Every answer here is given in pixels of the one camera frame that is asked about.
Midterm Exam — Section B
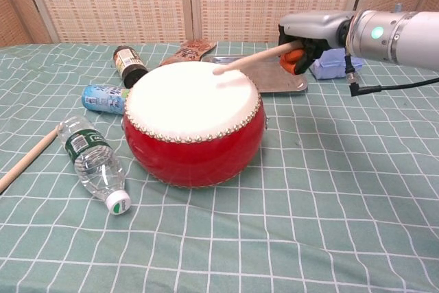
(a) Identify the stainless steel tray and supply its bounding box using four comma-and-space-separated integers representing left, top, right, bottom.
202, 54, 309, 95

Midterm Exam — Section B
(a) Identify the right orange-tipped robot hand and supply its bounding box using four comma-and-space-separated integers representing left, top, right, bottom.
278, 11, 357, 76

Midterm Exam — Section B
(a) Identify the dark sauce bottle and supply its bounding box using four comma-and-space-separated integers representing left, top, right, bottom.
112, 45, 150, 90

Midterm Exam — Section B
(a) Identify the wooden drumstick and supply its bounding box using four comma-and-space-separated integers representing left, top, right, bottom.
0, 127, 60, 194
212, 40, 302, 76

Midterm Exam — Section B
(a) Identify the brown sauce pouch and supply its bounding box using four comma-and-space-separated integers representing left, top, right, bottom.
159, 39, 217, 67

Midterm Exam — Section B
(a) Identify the clear plastic water bottle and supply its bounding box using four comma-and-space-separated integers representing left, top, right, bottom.
56, 116, 132, 215

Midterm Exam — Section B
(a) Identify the red and white drum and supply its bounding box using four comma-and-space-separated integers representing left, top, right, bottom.
122, 61, 268, 188

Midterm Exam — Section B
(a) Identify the light blue beverage can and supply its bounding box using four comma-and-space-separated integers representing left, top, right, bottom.
82, 84, 133, 116

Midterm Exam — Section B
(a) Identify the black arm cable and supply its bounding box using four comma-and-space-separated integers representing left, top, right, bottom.
344, 53, 439, 97

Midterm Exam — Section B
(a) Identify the green checked tablecloth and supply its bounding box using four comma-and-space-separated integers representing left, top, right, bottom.
0, 41, 439, 293

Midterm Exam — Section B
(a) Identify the white and blue bag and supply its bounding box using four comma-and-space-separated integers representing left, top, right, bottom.
308, 47, 364, 80

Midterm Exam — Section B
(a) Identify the bamboo folding screen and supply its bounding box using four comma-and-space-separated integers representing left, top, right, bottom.
0, 0, 439, 49

